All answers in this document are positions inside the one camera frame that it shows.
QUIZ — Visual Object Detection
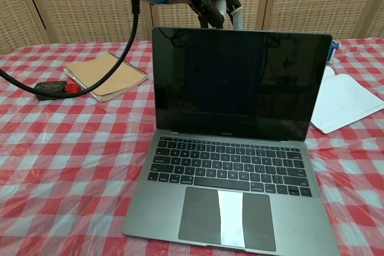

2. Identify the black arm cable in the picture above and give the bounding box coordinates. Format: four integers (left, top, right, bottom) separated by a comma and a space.
0, 0, 172, 100

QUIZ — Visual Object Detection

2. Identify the black and red device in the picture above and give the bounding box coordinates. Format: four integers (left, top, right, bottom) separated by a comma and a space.
33, 80, 68, 101

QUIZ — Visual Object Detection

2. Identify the brown spiral notebook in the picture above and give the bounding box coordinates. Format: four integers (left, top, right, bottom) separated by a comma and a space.
63, 52, 149, 103

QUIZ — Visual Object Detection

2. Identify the blue white tissue pack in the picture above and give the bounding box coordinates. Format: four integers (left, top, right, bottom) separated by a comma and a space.
327, 40, 341, 65

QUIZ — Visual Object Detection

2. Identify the silver laptop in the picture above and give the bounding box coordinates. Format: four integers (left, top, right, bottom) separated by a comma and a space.
121, 26, 340, 256

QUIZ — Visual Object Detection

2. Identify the open white lined notebook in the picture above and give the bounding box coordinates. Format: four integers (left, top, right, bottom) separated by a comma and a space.
309, 65, 384, 135

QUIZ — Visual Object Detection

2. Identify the woven folding screen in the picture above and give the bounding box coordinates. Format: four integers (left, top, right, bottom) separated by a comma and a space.
0, 0, 384, 56

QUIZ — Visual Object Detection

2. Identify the red white checkered tablecloth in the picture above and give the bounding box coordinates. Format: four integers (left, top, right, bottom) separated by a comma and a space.
0, 37, 384, 256

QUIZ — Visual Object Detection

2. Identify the red round stamp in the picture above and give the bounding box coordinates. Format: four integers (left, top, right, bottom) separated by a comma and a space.
65, 82, 82, 94

